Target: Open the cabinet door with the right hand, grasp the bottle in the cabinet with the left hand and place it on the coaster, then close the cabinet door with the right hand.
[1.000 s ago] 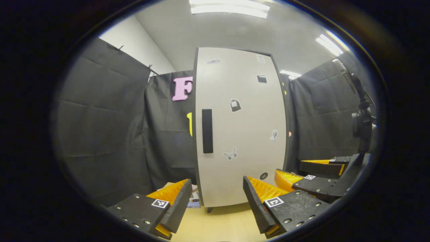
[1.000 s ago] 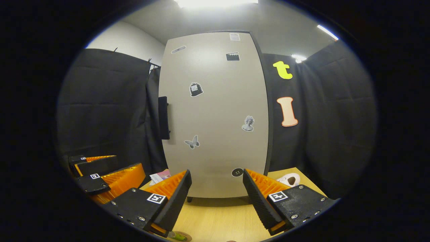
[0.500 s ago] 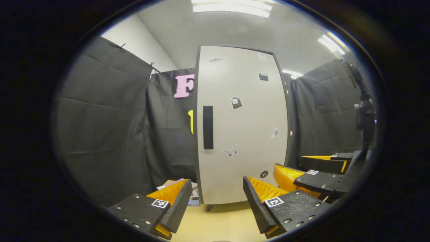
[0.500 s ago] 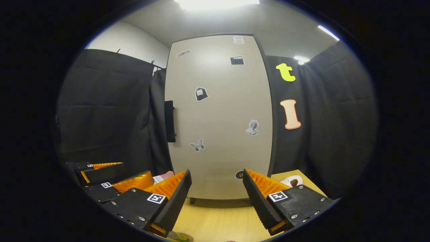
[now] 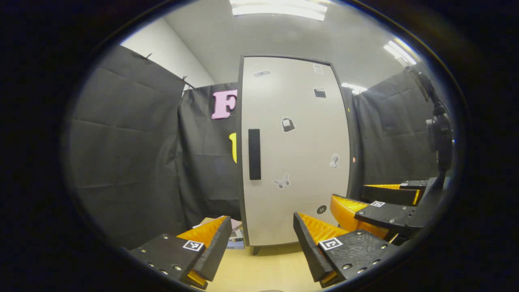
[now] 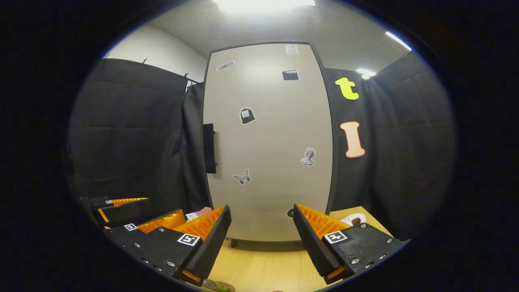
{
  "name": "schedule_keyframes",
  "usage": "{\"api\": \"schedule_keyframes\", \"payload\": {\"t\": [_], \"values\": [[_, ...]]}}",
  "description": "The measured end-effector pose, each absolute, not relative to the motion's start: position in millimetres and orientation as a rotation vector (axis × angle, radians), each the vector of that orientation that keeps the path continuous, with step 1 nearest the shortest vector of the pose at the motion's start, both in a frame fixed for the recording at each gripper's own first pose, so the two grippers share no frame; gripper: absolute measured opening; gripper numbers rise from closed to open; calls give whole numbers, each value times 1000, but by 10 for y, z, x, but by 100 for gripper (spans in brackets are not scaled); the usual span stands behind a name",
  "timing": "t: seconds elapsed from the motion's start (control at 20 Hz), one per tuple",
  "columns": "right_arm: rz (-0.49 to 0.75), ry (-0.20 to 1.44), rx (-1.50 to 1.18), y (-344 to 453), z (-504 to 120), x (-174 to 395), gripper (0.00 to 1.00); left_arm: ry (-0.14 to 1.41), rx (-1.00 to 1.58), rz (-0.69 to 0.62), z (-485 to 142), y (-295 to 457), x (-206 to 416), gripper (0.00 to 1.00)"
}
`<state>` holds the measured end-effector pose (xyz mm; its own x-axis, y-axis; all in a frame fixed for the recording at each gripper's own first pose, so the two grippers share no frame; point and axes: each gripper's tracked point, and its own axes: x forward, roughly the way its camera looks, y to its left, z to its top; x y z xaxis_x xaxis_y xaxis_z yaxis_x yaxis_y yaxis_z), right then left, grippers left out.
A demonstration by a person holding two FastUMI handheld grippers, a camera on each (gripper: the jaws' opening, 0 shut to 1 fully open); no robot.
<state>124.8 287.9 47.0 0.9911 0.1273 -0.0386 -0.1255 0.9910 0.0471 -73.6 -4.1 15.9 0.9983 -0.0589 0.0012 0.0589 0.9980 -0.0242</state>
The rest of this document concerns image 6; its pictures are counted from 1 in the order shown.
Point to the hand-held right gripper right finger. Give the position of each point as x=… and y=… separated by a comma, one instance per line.
x=310, y=243

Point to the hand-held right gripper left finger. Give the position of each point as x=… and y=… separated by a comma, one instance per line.
x=213, y=243

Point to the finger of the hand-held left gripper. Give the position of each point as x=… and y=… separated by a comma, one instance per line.
x=121, y=232
x=121, y=211

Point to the green label plastic bottle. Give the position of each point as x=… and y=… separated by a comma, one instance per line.
x=217, y=288

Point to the round wooden coaster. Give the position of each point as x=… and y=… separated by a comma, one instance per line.
x=232, y=287

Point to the grey cabinet door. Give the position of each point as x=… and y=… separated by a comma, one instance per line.
x=275, y=182

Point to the pink book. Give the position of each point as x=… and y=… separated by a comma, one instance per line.
x=204, y=211

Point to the small white box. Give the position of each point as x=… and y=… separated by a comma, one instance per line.
x=191, y=215

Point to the pink plush toy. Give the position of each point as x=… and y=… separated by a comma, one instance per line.
x=357, y=217

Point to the black backdrop cloth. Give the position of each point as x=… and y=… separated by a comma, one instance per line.
x=121, y=134

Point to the small ceiling light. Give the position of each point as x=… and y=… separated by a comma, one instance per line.
x=365, y=73

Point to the long ceiling light strip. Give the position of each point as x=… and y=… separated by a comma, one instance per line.
x=398, y=40

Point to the large ceiling light panel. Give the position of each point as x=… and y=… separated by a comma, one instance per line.
x=263, y=4

